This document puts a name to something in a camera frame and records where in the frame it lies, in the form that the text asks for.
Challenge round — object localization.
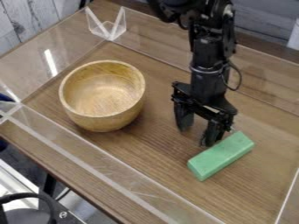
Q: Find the brown wooden bowl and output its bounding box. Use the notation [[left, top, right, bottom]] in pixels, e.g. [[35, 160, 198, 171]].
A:
[[58, 59, 145, 132]]

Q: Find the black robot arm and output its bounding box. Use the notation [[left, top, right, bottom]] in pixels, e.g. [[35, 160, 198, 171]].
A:
[[146, 0, 237, 146]]

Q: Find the black table leg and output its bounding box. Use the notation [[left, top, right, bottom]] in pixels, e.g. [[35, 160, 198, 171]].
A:
[[42, 174, 57, 197]]

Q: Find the black cable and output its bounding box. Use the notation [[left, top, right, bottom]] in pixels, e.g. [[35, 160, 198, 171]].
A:
[[0, 192, 58, 224]]

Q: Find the black metal bracket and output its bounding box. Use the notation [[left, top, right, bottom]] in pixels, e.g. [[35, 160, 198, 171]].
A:
[[37, 199, 86, 224]]

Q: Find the white object at right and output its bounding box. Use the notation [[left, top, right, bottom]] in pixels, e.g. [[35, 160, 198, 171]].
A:
[[286, 18, 299, 51]]

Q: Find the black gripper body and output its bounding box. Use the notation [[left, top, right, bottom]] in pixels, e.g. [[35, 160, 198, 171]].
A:
[[172, 66, 238, 131]]

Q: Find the green rectangular block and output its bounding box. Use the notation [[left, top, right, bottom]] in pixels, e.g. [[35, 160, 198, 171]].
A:
[[186, 131, 254, 181]]

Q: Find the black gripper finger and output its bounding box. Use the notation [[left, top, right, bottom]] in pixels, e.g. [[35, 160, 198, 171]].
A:
[[173, 102, 193, 131], [200, 119, 225, 147]]

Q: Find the clear acrylic tray wall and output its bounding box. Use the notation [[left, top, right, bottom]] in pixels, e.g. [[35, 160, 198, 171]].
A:
[[0, 2, 299, 224]]

